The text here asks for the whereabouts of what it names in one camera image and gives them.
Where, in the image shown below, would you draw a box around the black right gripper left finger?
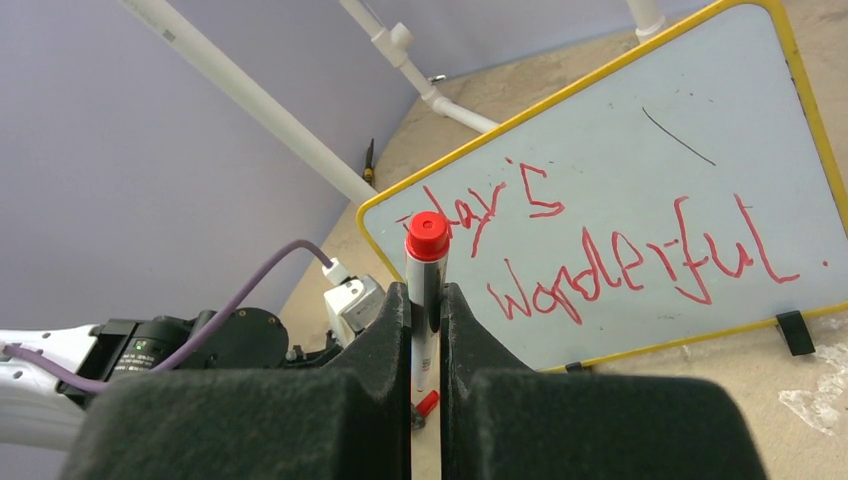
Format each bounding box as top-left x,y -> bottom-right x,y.
60,282 -> 411,479

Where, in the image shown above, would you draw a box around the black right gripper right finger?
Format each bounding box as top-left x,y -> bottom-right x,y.
441,283 -> 767,479

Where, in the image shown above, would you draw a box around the red marker cap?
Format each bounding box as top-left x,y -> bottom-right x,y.
411,390 -> 440,431

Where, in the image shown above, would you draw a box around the red whiteboard marker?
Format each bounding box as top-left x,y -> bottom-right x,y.
404,211 -> 450,391

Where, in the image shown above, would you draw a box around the yellow-framed whiteboard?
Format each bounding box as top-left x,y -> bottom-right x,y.
357,1 -> 847,370

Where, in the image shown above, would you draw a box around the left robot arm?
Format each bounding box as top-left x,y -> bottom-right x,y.
1,308 -> 342,451

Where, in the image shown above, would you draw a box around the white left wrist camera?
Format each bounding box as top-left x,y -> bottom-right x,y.
322,258 -> 386,348

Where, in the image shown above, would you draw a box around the yellow-handled pliers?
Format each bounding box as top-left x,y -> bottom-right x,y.
362,138 -> 375,186

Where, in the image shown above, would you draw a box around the white PVC pipe frame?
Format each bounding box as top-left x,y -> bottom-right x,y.
117,0 -> 667,207

